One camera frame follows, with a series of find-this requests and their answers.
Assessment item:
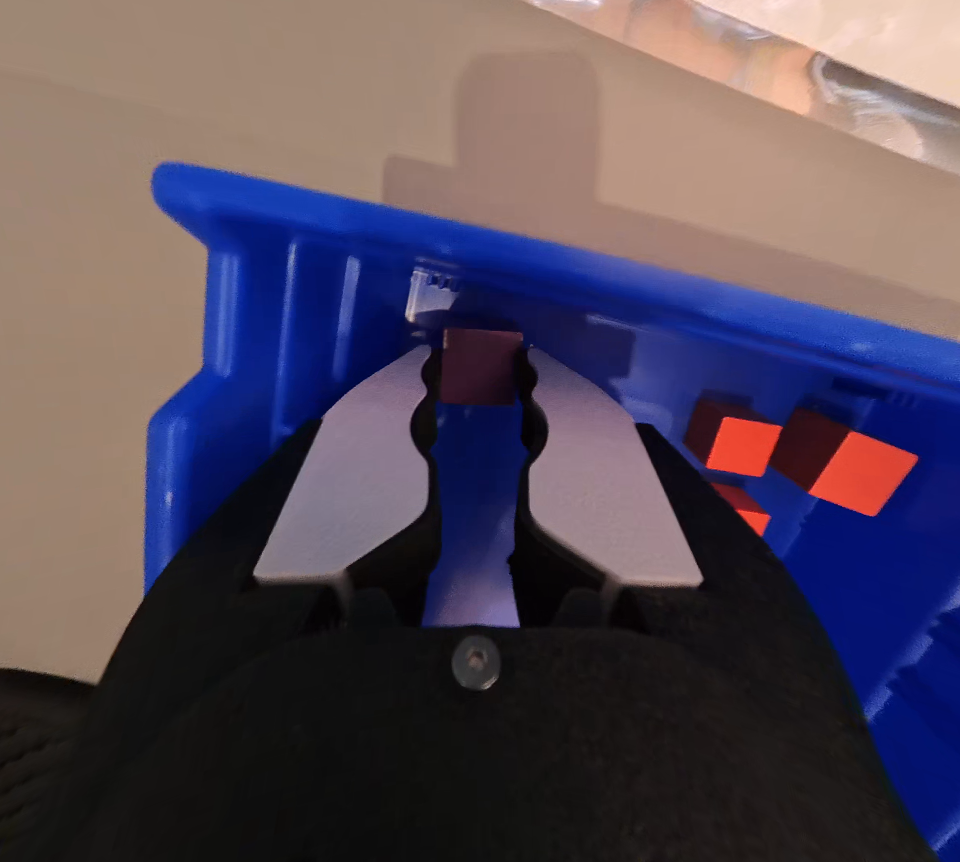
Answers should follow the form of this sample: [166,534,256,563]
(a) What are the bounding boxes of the purple wooden cube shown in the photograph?
[440,327,525,406]

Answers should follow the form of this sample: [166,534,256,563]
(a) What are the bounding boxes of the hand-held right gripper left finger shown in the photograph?
[253,345,444,606]

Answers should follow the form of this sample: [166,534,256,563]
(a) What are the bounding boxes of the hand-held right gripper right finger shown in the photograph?
[512,347,706,608]

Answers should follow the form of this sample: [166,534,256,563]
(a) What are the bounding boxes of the blue plastic bin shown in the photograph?
[142,161,960,862]

